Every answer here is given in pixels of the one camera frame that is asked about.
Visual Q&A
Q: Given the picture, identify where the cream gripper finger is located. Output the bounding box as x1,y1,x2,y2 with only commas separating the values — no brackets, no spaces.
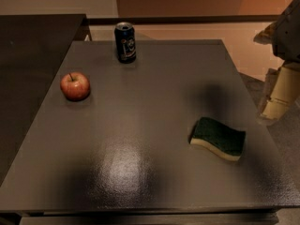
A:
257,62,300,125

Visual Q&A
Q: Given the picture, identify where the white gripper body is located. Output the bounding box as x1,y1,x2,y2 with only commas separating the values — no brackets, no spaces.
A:
253,0,300,63

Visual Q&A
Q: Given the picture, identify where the red apple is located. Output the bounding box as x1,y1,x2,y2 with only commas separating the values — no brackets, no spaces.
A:
60,72,91,101

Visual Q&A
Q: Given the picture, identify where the green and yellow sponge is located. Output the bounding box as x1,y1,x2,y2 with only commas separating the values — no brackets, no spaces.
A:
189,117,246,161

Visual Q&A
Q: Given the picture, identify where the dark blue soda can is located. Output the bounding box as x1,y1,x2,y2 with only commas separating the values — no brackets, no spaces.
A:
114,22,136,63

